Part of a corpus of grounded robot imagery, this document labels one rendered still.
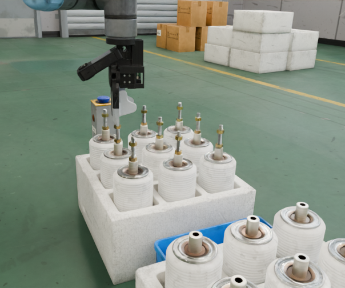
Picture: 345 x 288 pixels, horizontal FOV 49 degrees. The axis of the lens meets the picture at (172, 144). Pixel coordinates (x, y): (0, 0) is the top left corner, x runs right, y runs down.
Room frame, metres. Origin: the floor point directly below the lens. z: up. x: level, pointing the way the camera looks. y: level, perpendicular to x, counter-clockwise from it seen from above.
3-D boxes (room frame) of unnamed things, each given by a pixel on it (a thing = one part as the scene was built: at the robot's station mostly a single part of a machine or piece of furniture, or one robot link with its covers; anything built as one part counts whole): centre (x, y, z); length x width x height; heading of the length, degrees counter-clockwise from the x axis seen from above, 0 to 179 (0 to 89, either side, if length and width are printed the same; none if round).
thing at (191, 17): (5.01, -0.18, 0.45); 0.30 x 0.24 x 0.30; 35
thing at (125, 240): (0.97, 0.04, 0.09); 0.39 x 0.39 x 0.18; 26
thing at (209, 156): (0.91, -0.12, 0.25); 0.08 x 0.08 x 0.01
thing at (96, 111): (1.20, 0.23, 0.16); 0.07 x 0.07 x 0.31; 26
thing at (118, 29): (0.92, 0.13, 0.57); 0.08 x 0.08 x 0.05
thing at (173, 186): (0.86, -0.02, 0.16); 0.10 x 0.10 x 0.18
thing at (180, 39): (4.93, -0.06, 0.15); 0.30 x 0.24 x 0.30; 32
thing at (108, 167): (0.92, 0.14, 0.16); 0.10 x 0.10 x 0.18
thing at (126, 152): (0.92, 0.14, 0.25); 0.08 x 0.08 x 0.01
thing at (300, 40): (4.00, -1.16, 0.27); 0.39 x 0.39 x 0.18; 35
